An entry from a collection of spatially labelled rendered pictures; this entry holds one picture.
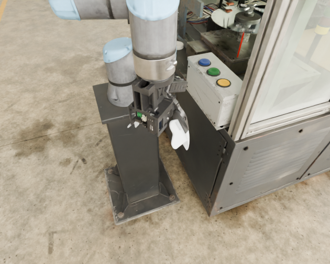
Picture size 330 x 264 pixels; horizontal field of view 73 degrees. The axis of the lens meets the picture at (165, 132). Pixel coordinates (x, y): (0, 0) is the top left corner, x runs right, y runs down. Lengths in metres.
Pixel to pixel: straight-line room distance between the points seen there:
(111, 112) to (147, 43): 0.57
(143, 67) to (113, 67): 0.47
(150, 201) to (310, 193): 1.04
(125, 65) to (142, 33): 0.48
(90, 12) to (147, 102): 0.19
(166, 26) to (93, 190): 1.35
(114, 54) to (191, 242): 1.06
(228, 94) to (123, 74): 0.38
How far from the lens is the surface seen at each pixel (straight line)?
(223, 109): 0.77
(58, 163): 1.81
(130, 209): 1.47
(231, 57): 1.07
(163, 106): 0.45
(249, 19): 1.16
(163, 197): 1.48
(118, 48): 0.83
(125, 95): 0.90
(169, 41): 0.37
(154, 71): 0.39
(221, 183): 1.06
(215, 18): 1.17
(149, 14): 0.35
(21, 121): 2.28
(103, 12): 0.47
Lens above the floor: 1.33
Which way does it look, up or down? 47 degrees down
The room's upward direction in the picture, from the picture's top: straight up
